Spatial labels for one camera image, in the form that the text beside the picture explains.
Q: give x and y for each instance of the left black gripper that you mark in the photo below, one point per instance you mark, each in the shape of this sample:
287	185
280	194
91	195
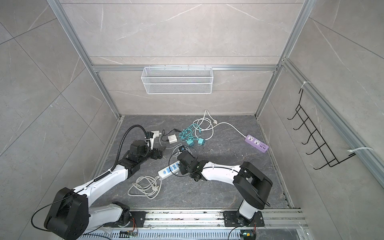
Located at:
155	154

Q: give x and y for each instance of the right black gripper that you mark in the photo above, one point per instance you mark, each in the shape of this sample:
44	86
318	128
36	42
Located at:
182	169

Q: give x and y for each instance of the white blue power strip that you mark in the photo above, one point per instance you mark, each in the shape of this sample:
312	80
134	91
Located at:
171	170

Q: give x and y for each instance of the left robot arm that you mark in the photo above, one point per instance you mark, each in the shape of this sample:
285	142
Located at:
71	213

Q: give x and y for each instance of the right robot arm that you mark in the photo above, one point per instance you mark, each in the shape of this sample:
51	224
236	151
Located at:
253	185

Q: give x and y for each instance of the white charger far left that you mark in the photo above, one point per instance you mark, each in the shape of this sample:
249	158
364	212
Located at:
156	134

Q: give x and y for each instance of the white square charger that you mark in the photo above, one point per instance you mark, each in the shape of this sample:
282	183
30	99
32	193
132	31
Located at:
172	139

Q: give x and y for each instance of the purple power strip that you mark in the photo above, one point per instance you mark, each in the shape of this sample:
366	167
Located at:
254	142

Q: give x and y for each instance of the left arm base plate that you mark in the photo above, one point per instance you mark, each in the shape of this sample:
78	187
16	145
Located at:
132	218

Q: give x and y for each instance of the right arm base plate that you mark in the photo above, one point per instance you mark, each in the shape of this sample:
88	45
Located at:
235	219

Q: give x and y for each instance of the white wire mesh basket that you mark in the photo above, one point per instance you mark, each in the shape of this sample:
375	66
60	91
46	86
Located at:
177	80

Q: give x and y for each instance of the black wire hook rack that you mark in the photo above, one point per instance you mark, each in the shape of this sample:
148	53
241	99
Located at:
315	136

